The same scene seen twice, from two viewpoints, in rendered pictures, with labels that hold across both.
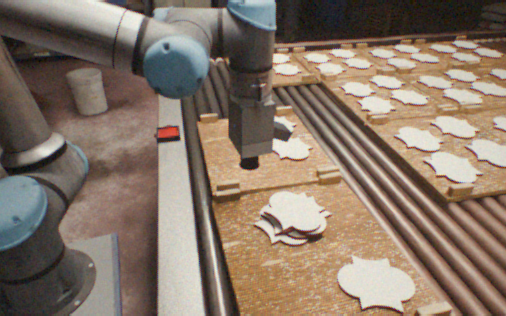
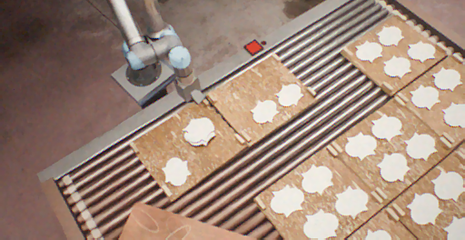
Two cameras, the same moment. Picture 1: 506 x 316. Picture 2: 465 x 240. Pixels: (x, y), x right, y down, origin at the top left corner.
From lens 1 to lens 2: 1.66 m
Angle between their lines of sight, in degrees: 54
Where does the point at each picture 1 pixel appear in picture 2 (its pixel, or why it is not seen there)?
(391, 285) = (176, 176)
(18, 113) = (149, 21)
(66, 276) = (142, 75)
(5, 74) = (147, 9)
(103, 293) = (147, 89)
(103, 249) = (165, 75)
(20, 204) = not seen: hidden behind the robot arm
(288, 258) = (178, 138)
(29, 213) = not seen: hidden behind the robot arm
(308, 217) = (196, 136)
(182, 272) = (161, 107)
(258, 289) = (159, 134)
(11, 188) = not seen: hidden behind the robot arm
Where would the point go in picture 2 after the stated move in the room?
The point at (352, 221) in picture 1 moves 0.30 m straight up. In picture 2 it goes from (212, 157) to (203, 122)
